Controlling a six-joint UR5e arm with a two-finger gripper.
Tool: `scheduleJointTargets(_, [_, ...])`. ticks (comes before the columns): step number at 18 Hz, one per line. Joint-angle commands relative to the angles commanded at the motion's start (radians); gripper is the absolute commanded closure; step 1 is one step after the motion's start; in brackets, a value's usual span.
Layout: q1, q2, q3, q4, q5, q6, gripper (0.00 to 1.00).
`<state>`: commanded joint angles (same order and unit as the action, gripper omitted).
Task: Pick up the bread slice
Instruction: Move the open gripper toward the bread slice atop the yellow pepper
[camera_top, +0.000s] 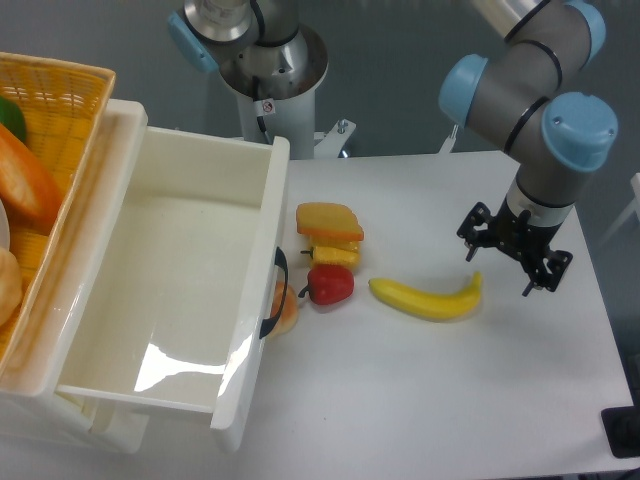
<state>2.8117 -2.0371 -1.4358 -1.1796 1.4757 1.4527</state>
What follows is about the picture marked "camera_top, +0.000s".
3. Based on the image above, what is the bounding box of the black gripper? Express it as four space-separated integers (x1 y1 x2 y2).
456 193 573 296

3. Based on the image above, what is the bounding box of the orange toy bread slice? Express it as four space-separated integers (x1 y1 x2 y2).
296 202 364 241

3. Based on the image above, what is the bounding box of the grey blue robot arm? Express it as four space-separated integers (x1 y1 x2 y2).
167 1 618 291

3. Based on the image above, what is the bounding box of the tan toy bread roll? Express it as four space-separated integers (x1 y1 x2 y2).
269 281 299 338

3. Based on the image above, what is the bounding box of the yellow toy banana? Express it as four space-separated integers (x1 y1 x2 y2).
368 272 483 322

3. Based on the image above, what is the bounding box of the red toy bell pepper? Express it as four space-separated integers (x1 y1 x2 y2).
298 264 354 306

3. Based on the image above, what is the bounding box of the yellow toy bell pepper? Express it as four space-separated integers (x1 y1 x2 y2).
300 242 361 270

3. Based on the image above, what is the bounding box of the black device at edge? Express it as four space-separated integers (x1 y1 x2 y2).
601 406 639 459

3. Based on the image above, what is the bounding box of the white plastic drawer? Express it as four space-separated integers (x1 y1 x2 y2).
55 125 292 432

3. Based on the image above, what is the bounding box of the yellow woven basket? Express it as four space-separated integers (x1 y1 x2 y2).
1 52 116 371

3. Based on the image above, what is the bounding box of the yellow toy corn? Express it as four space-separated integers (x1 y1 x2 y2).
10 225 49 290

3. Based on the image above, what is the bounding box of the orange toy baguette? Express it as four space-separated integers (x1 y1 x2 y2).
1 125 64 235

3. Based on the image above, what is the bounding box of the beige toy bun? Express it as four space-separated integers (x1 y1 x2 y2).
0 248 23 326

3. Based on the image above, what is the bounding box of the white drawer cabinet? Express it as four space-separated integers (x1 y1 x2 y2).
0 98 251 455

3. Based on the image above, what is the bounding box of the green toy vegetable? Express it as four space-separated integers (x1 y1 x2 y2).
0 97 27 144

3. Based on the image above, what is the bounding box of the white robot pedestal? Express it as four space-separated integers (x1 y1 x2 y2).
235 90 356 160

